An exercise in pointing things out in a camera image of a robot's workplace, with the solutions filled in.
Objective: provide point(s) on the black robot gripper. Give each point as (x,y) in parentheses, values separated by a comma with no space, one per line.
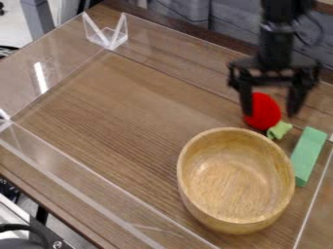
(248,73)

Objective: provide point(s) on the red plush strawberry green leaf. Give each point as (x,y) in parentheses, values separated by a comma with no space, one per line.
(266,118)

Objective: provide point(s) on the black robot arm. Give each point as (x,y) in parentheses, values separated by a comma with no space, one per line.
(277,66)

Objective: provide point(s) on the green rectangular block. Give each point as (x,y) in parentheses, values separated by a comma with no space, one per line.
(305,153)

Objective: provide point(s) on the wooden bowl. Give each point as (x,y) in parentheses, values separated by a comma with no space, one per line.
(236,180)

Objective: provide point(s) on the clear acrylic tray walls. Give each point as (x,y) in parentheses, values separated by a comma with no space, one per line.
(97,120)

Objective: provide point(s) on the clear acrylic corner bracket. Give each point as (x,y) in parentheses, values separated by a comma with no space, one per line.
(106,37)

